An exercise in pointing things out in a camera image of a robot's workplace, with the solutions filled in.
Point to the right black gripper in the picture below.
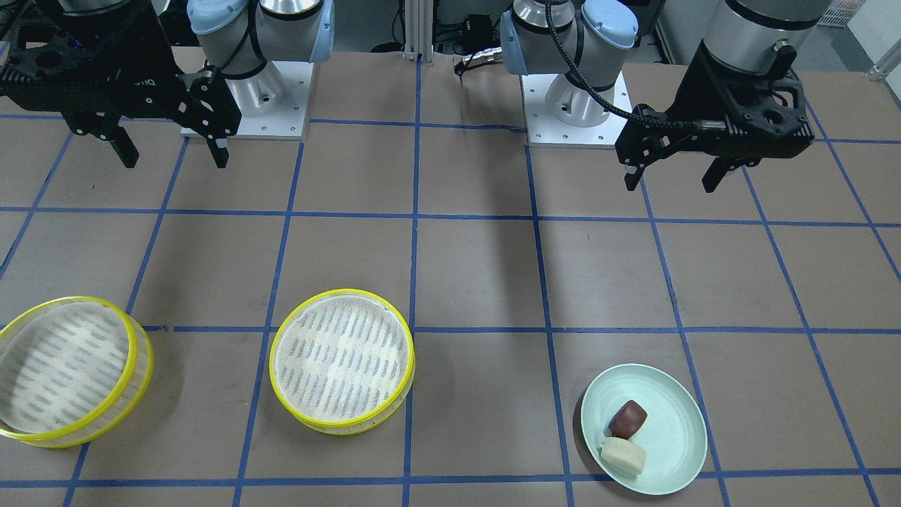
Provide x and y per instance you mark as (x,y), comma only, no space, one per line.
(144,51)

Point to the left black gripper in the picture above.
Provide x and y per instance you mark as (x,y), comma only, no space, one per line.
(693,95)

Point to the yellow rimmed steamer basket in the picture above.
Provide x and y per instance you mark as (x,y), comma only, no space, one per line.
(71,370)
(342,362)

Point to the dark brown bun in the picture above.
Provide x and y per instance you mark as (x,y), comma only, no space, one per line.
(628,420)

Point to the cream white bun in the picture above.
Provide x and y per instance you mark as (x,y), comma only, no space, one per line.
(624,455)

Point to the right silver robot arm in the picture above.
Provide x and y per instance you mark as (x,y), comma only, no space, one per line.
(203,65)

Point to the black electronics box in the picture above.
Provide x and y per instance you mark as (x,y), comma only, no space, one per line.
(473,34)

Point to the pale green plate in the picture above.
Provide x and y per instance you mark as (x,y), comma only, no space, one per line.
(673,434)

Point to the aluminium frame post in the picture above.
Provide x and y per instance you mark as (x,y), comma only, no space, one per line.
(418,30)

